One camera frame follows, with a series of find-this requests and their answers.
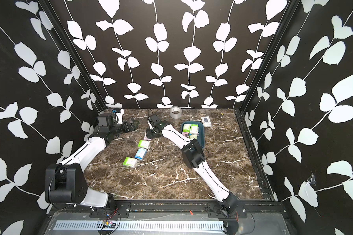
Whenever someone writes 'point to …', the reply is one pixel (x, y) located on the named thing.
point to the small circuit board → (106, 224)
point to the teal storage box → (200, 139)
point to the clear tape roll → (175, 116)
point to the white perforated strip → (184, 226)
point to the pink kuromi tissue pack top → (145, 137)
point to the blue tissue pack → (140, 153)
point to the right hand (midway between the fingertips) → (147, 133)
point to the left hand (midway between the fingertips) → (133, 120)
